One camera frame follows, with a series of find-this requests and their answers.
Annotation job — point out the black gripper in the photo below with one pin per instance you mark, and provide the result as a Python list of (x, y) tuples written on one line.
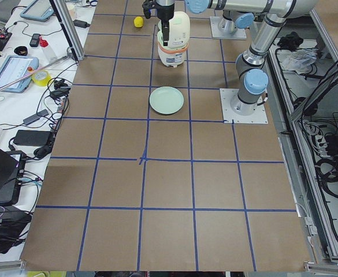
[(164, 12)]

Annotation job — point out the white rice cooker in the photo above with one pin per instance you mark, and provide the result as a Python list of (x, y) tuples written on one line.
[(174, 53)]

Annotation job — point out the yellow toy potato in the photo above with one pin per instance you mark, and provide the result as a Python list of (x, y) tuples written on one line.
[(138, 22)]

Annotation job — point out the light green plate robot left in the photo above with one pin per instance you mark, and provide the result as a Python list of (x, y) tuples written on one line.
[(166, 100)]

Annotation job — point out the black smartphone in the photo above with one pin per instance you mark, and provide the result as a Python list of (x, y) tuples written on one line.
[(35, 39)]

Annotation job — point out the yellow tape roll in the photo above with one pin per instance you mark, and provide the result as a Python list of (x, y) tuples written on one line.
[(41, 78)]

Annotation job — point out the blue teach pendant tablet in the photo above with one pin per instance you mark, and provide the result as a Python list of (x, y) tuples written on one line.
[(15, 67)]

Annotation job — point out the black laptop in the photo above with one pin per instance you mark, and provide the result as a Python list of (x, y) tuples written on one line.
[(12, 164)]

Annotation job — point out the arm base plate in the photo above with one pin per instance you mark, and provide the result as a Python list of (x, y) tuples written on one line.
[(222, 28), (235, 111)]

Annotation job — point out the aluminium frame post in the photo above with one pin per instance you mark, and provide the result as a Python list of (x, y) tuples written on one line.
[(68, 28)]

